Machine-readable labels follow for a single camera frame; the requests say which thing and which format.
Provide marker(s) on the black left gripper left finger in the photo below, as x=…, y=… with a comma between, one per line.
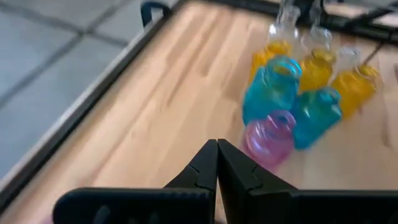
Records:
x=140, y=205

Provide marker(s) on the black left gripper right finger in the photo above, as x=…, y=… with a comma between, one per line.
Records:
x=280, y=205

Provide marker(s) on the pink glass vase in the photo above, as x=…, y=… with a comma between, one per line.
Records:
x=267, y=146

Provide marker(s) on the teal medallion glass vase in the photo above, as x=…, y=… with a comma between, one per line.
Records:
x=314, y=121

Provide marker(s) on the teal diamond-cut glass vase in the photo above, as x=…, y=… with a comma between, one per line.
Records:
x=267, y=93

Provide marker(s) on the amber ribbed glass vase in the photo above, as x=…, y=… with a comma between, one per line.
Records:
x=315, y=73
x=264, y=57
x=354, y=90

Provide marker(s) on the tall clear ribbed glass vase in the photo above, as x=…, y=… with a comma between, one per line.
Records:
x=318, y=37

